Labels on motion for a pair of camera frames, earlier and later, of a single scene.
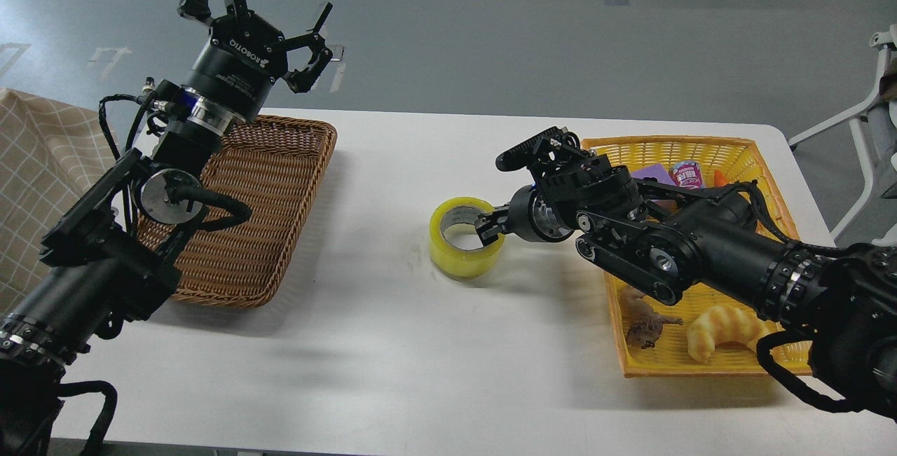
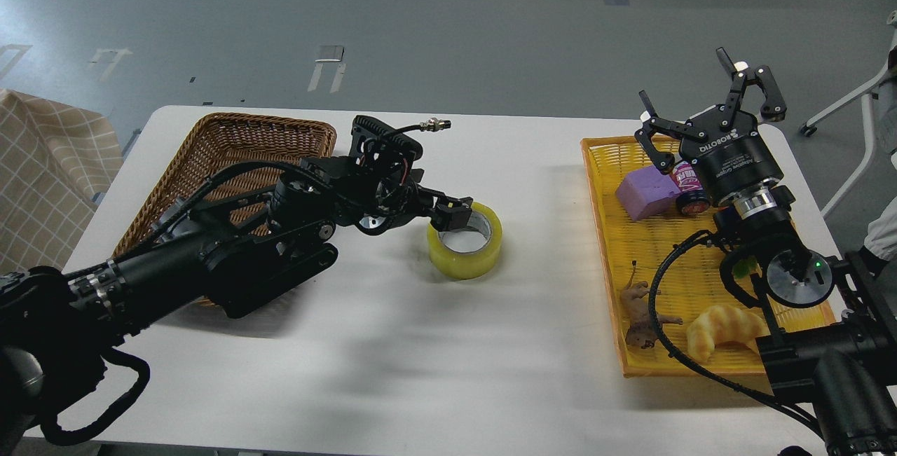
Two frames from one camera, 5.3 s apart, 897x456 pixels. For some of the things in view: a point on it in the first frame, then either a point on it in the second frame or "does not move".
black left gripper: (234, 70) → (399, 199)
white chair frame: (876, 120) → (809, 128)
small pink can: (687, 174) does not move
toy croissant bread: (715, 325) does not move
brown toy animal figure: (642, 324) does not move
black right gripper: (532, 215) → (724, 146)
